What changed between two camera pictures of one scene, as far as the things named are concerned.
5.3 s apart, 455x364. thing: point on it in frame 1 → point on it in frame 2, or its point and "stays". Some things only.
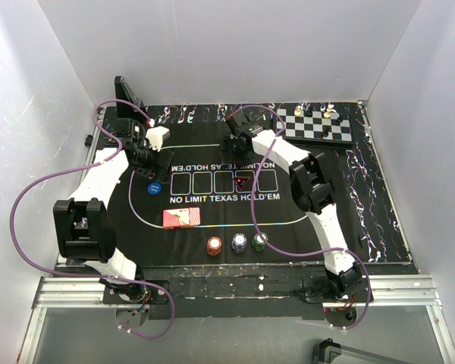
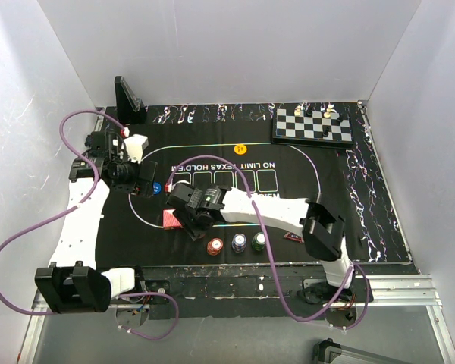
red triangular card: x=242 y=181 → x=293 y=236
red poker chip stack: x=214 y=245 stays
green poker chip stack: x=257 y=242 stays
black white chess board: x=321 y=124 stays
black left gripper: x=162 y=171 → x=145 y=184
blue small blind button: x=154 y=188 stays
